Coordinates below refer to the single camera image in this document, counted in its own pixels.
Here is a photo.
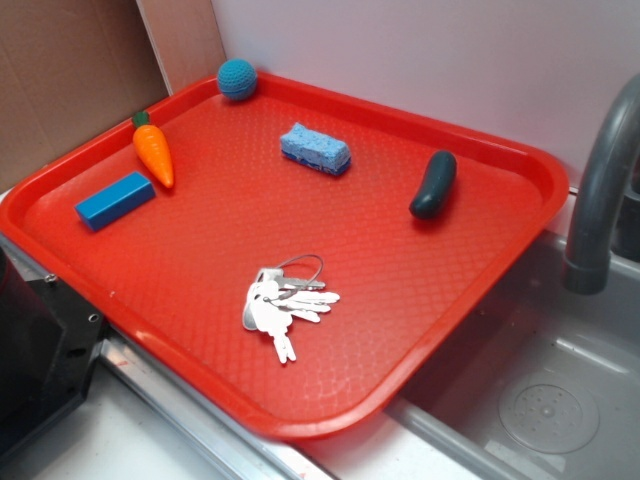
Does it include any blue sponge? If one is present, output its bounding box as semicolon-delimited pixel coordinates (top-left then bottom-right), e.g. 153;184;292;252
280;123;352;176

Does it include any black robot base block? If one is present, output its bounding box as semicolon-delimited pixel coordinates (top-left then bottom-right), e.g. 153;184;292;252
1;253;105;463

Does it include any red plastic tray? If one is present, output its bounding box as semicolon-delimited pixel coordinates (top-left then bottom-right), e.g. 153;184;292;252
1;73;569;440

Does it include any silver key bunch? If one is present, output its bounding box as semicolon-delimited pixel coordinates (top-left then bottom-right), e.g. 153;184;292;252
242;254;341;365

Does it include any dark green toy cucumber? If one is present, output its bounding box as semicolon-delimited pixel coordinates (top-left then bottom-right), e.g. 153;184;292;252
409;150;457;220

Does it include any blue crocheted ball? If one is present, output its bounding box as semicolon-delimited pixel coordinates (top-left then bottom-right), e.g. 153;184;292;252
217;58;258;101

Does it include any blue rectangular block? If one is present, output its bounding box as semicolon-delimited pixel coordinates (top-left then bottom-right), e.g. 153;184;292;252
74;172;156;232

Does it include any orange toy carrot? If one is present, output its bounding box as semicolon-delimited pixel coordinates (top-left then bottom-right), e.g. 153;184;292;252
131;111;175;189

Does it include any grey toy faucet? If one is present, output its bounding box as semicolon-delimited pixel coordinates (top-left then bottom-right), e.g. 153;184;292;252
562;76;639;295

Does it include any grey toy sink basin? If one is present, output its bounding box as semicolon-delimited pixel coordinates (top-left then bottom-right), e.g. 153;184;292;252
388;234;639;479

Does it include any brown cardboard panel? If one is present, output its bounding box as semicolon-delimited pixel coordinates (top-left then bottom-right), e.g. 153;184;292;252
1;1;225;191

